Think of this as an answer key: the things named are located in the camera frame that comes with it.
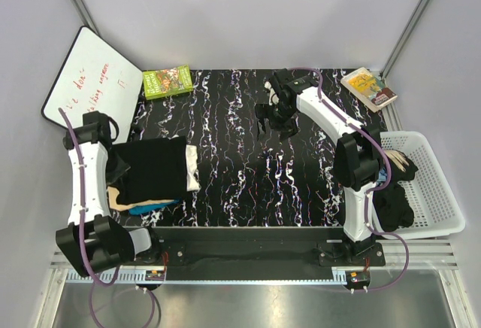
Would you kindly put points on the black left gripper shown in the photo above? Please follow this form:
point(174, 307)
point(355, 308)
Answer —
point(119, 171)

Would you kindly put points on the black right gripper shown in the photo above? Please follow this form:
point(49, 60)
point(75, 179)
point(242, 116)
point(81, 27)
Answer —
point(264, 111)

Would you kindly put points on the black t-shirt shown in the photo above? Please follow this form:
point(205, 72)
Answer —
point(158, 170)

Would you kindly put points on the white t-shirt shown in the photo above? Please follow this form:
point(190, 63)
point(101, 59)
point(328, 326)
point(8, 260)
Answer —
point(192, 183)

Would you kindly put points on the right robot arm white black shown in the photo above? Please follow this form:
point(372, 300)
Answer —
point(358, 156)

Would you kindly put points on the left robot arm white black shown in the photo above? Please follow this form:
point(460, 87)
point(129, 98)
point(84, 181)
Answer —
point(93, 243)

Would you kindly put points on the white whiteboard red writing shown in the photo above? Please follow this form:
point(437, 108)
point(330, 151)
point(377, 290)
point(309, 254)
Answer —
point(94, 77)

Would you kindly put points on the green paperback book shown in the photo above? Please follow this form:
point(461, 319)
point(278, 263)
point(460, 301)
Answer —
point(167, 82)

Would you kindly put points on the yellow paperback book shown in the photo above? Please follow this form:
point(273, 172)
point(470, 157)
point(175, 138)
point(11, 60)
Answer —
point(369, 89)

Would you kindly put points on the blue garment in basket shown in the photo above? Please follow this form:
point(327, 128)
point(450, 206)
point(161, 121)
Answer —
point(382, 177)

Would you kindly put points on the tan striped garment in basket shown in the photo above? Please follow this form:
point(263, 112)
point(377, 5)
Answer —
point(397, 160)

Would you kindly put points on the black garment in basket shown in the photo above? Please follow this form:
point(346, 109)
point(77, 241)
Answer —
point(391, 204)

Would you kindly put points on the white plastic laundry basket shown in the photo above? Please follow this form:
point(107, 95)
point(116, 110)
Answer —
point(436, 212)

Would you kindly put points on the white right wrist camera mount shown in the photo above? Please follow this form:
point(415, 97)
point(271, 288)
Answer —
point(273, 97)

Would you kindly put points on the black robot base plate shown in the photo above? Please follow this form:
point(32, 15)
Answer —
point(262, 255)

